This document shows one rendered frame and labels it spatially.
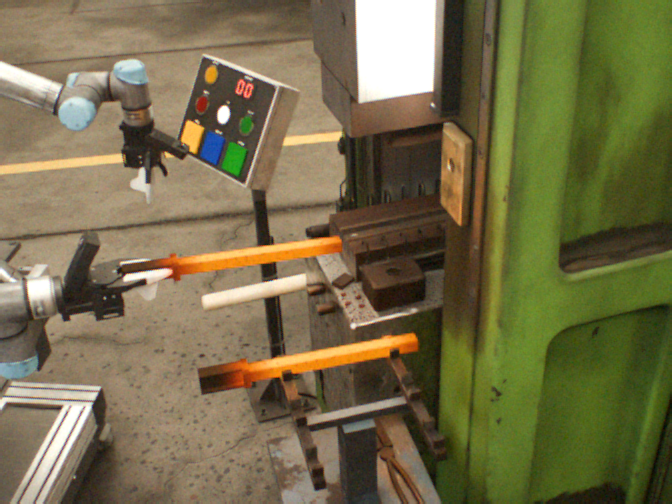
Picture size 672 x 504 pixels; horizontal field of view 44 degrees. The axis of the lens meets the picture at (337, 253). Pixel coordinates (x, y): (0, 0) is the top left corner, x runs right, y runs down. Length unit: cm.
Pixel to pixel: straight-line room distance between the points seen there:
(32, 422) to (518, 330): 166
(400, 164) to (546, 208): 70
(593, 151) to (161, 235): 267
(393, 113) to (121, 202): 267
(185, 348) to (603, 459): 169
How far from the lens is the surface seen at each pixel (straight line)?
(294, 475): 174
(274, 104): 214
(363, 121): 167
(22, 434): 271
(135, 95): 211
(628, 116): 151
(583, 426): 193
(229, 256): 160
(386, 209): 199
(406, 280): 175
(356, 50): 155
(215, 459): 275
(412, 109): 170
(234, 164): 220
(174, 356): 315
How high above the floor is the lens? 200
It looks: 34 degrees down
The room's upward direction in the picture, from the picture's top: 3 degrees counter-clockwise
